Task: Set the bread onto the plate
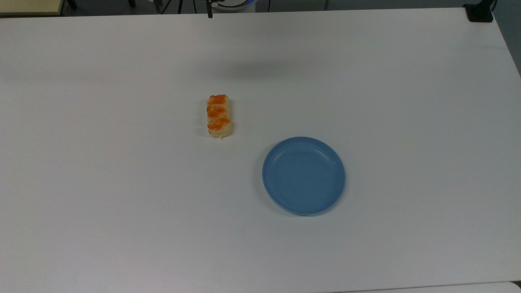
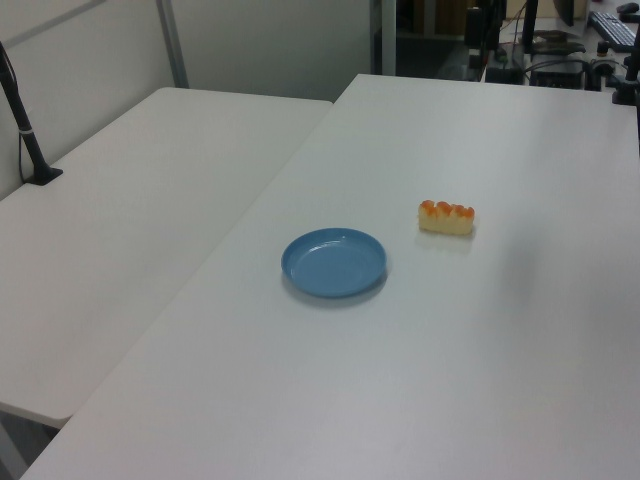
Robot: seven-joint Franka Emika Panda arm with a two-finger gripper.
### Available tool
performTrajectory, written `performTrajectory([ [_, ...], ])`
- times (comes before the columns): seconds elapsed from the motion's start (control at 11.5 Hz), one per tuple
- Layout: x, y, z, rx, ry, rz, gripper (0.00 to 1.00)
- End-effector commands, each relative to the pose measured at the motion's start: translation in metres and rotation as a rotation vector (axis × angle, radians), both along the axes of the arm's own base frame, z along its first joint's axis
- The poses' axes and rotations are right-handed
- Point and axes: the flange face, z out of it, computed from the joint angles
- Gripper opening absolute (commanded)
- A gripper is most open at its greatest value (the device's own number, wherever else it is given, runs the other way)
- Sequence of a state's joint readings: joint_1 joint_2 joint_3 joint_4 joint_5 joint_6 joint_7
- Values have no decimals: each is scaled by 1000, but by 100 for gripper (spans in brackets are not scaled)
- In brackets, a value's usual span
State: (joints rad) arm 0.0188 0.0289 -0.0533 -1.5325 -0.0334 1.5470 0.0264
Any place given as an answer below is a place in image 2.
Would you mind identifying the white pillar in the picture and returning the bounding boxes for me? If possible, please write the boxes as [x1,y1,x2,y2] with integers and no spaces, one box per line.
[370,0,399,77]

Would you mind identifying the black speaker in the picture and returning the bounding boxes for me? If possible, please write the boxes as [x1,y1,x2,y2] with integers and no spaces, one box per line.
[464,6,484,47]

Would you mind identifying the white side table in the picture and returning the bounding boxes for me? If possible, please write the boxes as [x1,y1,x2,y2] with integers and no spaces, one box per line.
[0,87,335,429]

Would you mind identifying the black camera stand pole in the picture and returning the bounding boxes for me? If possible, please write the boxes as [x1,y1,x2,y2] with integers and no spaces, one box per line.
[0,40,65,187]

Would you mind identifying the orange-topped bread piece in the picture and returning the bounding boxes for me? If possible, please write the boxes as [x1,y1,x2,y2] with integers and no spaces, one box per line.
[417,199,476,235]

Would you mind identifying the blue round plate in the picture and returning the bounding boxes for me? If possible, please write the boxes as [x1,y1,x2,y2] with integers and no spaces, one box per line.
[280,227,389,300]

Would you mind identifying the grey metal partition post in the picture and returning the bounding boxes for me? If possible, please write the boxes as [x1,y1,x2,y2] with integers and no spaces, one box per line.
[155,0,190,90]

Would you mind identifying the black computer keyboard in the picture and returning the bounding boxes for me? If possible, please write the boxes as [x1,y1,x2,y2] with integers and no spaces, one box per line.
[587,10,638,52]

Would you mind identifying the black table clamp mount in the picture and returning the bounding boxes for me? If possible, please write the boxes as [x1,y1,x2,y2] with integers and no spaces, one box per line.
[611,47,640,107]

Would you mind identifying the black monitor stand pole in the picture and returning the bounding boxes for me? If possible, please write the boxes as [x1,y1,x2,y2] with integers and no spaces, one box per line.
[521,0,540,52]

